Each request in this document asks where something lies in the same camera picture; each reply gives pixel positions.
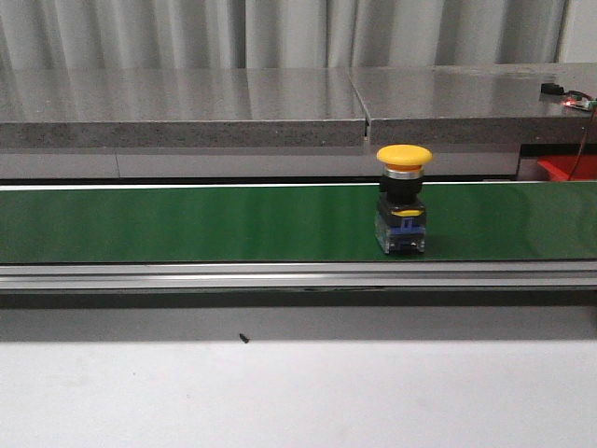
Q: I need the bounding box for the grey stone counter slab left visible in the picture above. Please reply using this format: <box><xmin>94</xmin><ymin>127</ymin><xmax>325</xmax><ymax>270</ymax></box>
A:
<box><xmin>1</xmin><ymin>68</ymin><xmax>367</xmax><ymax>148</ymax></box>

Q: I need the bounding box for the grey stone counter slab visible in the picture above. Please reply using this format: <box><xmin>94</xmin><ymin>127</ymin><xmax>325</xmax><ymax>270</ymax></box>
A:
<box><xmin>1</xmin><ymin>68</ymin><xmax>367</xmax><ymax>148</ymax></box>
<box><xmin>350</xmin><ymin>63</ymin><xmax>596</xmax><ymax>145</ymax></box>

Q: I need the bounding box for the green conveyor belt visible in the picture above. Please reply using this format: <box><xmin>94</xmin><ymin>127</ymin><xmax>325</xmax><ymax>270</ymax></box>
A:
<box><xmin>1</xmin><ymin>182</ymin><xmax>596</xmax><ymax>264</ymax></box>

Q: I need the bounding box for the grey stone counter slab right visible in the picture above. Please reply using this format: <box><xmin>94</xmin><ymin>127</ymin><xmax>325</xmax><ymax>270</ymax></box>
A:
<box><xmin>350</xmin><ymin>63</ymin><xmax>596</xmax><ymax>145</ymax></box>

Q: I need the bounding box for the red plastic tray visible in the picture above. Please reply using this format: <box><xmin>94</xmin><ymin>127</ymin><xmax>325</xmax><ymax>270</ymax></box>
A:
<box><xmin>537</xmin><ymin>155</ymin><xmax>597</xmax><ymax>182</ymax></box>

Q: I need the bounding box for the small sensor circuit board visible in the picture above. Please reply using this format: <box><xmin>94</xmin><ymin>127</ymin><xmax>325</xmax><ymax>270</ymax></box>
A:
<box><xmin>540</xmin><ymin>82</ymin><xmax>596</xmax><ymax>112</ymax></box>

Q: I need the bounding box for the white pleated curtain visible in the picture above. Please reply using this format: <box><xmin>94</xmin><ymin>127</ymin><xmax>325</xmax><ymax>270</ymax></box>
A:
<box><xmin>0</xmin><ymin>0</ymin><xmax>597</xmax><ymax>71</ymax></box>

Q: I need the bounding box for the aluminium conveyor frame rail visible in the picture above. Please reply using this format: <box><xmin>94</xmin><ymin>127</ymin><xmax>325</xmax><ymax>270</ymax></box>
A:
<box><xmin>1</xmin><ymin>260</ymin><xmax>596</xmax><ymax>291</ymax></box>

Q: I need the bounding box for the red black sensor wire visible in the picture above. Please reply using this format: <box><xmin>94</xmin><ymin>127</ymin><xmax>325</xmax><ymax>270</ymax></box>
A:
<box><xmin>566</xmin><ymin>88</ymin><xmax>597</xmax><ymax>181</ymax></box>

